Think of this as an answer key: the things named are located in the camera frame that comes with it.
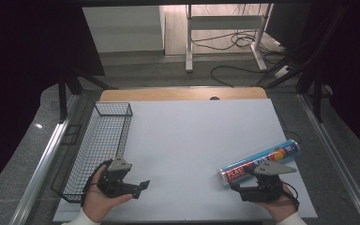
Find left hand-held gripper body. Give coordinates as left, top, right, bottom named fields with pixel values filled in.
left=97, top=157, right=133, bottom=199

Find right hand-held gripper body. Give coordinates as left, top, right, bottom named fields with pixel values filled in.
left=239, top=159, right=298, bottom=203

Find colourful cylindrical can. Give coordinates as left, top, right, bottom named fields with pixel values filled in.
left=217, top=139, right=301, bottom=188

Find black wire mesh basket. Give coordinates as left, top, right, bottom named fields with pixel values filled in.
left=50, top=101, right=134, bottom=203

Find person's left hand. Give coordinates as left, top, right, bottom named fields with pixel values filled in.
left=82, top=172, right=134, bottom=223

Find person's right hand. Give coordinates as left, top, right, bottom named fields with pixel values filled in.
left=253, top=183, right=298, bottom=222

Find person's right white sleeve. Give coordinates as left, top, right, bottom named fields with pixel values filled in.
left=276, top=211, right=308, bottom=225

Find person's white sleeve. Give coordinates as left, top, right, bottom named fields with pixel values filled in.
left=60, top=207, right=102, bottom=225
left=276, top=211, right=308, bottom=225

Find person's left white sleeve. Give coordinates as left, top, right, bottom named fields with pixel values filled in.
left=60, top=207, right=102, bottom=225

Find white table mat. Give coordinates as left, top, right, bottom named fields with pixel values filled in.
left=52, top=97, right=319, bottom=223

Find wooden table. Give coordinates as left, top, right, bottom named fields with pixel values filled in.
left=98, top=86, right=268, bottom=102

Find black metal stand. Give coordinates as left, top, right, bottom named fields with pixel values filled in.
left=57, top=67, right=120, bottom=124
left=256, top=3, right=351, bottom=124

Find white power strip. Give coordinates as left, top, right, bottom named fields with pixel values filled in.
left=274, top=65, right=293, bottom=79

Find black curtain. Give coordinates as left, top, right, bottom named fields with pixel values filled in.
left=0, top=0, right=106, bottom=201
left=296, top=0, right=360, bottom=154

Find white cabinet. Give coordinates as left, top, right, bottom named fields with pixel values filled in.
left=82, top=5, right=167, bottom=54

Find left hand-held gripper black cable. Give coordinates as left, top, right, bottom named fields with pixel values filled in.
left=80, top=158, right=114, bottom=208

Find hand-held gripper black cable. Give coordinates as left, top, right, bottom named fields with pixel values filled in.
left=80, top=158, right=114, bottom=208
left=280, top=180, right=301, bottom=211

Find right hand-held gripper black cable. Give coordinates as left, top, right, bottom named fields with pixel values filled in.
left=280, top=180, right=301, bottom=211

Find aluminium rail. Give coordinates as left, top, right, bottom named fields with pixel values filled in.
left=297, top=93, right=360, bottom=225
left=8, top=93, right=80, bottom=225

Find black floor cables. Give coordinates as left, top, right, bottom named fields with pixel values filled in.
left=190, top=29, right=287, bottom=88

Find white metal desk frame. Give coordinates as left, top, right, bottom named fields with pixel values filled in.
left=185, top=3, right=275, bottom=74

